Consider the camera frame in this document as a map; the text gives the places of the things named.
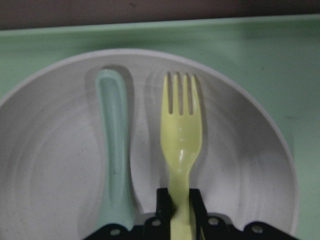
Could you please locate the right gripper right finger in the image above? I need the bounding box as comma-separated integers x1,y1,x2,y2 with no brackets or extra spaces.
189,188,208,240

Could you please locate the beige round plate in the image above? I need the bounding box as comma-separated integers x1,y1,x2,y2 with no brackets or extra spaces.
0,49,299,240

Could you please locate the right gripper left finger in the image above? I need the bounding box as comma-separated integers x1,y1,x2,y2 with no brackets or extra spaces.
155,188,173,240

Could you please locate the light green tray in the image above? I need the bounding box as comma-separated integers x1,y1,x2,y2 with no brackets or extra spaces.
0,14,320,240

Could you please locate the yellow plastic fork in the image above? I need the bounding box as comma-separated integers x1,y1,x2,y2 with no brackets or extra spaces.
160,75,203,240

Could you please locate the teal plastic spoon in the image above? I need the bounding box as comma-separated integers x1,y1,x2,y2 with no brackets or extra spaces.
95,69,135,231

